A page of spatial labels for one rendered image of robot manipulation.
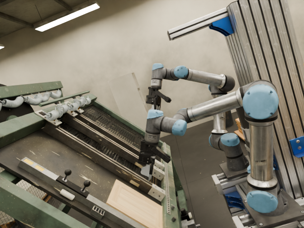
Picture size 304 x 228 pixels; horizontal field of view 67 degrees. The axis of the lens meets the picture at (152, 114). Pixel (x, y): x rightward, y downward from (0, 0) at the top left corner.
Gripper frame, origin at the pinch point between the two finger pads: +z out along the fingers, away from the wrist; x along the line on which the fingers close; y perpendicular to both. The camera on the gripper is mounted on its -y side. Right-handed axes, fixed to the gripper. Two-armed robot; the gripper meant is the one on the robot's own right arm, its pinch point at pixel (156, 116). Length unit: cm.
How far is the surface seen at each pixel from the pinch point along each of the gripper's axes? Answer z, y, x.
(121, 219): 61, 6, 24
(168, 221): 70, -11, -9
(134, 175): 47, 23, -21
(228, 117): -19, -6, -445
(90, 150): 30, 54, -4
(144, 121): 8, 172, -347
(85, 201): 51, 26, 34
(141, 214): 65, 4, 1
